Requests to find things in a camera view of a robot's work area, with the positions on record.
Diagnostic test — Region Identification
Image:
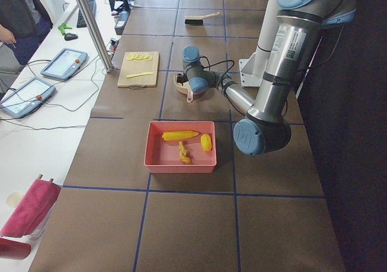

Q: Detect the yellow toy potato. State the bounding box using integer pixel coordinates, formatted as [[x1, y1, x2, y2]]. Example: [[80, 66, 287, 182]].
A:
[[200, 134, 212, 152]]

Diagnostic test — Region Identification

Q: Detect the yellow toy corn cob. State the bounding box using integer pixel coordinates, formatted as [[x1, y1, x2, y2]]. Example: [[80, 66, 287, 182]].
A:
[[161, 130, 199, 141]]

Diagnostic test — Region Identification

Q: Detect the tan toy ginger root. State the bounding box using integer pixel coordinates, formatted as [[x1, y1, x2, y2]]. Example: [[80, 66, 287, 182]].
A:
[[178, 141, 192, 164]]

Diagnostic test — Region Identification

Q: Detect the beige plastic dustpan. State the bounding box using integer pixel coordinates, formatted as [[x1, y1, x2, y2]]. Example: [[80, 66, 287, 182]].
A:
[[173, 74, 208, 103]]

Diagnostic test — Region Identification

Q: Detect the black bristle hand brush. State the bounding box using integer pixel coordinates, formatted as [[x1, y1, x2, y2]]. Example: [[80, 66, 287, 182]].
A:
[[184, 12, 220, 25]]

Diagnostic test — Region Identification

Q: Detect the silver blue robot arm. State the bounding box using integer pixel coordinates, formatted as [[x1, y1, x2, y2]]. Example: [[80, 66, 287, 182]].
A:
[[183, 0, 356, 155]]

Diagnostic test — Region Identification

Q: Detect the pink plastic bin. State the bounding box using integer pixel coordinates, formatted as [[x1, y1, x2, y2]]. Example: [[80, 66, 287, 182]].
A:
[[144, 121, 217, 173]]

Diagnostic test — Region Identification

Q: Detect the yellow toy knife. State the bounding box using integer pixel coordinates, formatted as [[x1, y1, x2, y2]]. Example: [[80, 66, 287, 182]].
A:
[[126, 72, 154, 79]]

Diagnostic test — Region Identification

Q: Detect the wooden cutting board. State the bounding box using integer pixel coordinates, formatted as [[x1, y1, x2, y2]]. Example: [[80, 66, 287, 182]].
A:
[[117, 51, 159, 88]]

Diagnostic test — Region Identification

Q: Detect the black box with label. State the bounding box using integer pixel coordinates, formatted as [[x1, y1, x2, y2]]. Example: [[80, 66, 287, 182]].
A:
[[114, 11, 130, 35]]

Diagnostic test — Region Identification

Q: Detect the far teach pendant tablet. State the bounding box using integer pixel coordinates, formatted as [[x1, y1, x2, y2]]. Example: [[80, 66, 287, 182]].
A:
[[41, 48, 88, 80]]

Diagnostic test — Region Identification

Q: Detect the teach pendant tablet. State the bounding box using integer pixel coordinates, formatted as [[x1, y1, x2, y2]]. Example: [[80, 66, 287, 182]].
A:
[[1, 77, 56, 118], [41, 48, 88, 80]]

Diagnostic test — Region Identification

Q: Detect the black keyboard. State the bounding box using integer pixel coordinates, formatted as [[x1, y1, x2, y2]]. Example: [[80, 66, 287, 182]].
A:
[[76, 0, 97, 28]]

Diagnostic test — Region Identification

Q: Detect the black computer mouse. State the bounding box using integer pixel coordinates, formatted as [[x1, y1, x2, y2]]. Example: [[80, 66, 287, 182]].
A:
[[64, 33, 78, 41]]

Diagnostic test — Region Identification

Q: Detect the green toy object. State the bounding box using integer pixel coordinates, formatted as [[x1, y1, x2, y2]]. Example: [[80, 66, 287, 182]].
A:
[[57, 23, 73, 36]]

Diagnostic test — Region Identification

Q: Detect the near teach pendant tablet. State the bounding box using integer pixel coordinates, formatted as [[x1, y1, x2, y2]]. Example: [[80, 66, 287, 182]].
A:
[[1, 77, 56, 118]]

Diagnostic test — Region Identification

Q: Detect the pink towel on rack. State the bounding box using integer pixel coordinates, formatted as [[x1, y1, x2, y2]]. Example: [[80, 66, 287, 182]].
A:
[[1, 179, 61, 238]]

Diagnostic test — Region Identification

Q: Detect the paper cup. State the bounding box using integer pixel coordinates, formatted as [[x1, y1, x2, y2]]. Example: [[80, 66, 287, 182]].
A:
[[6, 192, 24, 207]]

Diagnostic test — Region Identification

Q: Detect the person in dark clothes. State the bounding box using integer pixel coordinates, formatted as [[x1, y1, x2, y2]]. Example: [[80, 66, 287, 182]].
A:
[[1, 0, 53, 65]]

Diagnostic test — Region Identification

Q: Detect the red cup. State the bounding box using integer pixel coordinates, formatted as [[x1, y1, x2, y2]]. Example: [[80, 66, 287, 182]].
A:
[[0, 238, 31, 260]]

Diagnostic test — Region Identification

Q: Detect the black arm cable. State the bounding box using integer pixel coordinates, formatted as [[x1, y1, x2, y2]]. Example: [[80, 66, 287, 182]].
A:
[[199, 56, 255, 112]]

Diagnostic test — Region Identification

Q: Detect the white mounting post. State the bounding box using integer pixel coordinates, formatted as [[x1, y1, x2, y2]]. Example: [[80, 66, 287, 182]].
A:
[[239, 0, 279, 87]]

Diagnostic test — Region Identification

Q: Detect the aluminium frame post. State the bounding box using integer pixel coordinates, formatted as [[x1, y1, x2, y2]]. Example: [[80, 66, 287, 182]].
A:
[[76, 0, 113, 73]]

